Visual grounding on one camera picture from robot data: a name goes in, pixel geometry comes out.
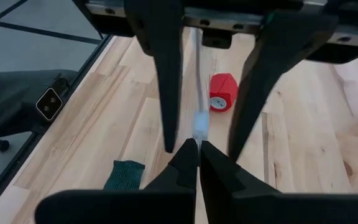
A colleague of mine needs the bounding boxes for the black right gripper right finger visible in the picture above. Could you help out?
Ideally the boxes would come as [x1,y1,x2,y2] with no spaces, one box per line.
[199,139,358,224]

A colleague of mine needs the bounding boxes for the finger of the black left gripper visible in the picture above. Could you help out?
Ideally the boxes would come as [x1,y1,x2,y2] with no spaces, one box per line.
[227,9,339,163]
[124,0,185,154]

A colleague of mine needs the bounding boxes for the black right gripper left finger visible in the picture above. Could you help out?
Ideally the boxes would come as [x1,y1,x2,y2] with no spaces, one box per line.
[35,138,199,224]

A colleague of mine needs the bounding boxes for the dark green elastic bandage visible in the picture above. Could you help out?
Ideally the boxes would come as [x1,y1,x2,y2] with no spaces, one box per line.
[103,159,146,190]

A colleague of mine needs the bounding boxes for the red elastic bandage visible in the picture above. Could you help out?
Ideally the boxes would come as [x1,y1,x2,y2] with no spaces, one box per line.
[209,73,239,113]

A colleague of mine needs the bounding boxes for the small black stereo camera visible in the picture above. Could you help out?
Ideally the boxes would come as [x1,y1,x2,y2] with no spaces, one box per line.
[35,86,64,122]

